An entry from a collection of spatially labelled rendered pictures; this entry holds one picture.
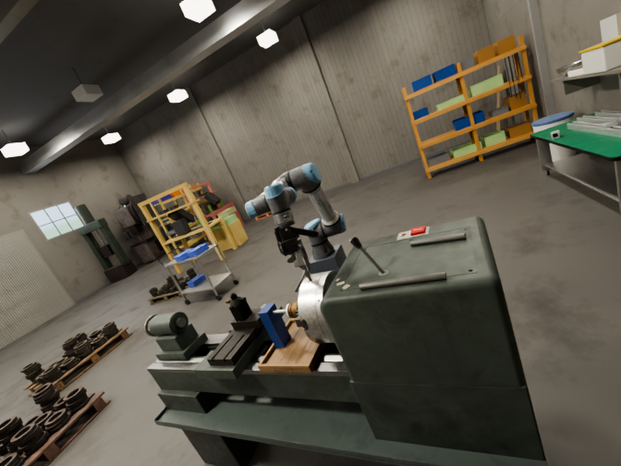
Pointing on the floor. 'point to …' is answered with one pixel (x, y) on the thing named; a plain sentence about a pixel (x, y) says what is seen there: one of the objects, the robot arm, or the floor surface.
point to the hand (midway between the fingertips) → (306, 268)
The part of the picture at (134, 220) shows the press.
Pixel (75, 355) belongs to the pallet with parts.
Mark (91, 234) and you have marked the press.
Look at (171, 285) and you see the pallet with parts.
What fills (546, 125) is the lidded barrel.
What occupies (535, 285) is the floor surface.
